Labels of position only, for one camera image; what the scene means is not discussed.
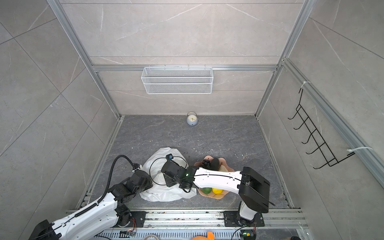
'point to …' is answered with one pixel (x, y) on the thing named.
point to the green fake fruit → (207, 190)
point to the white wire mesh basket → (177, 80)
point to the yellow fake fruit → (217, 191)
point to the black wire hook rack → (320, 143)
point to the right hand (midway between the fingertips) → (169, 175)
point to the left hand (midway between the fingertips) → (152, 176)
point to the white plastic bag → (159, 191)
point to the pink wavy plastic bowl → (222, 162)
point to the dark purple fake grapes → (206, 163)
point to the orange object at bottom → (210, 236)
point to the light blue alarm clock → (192, 119)
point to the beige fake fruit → (223, 169)
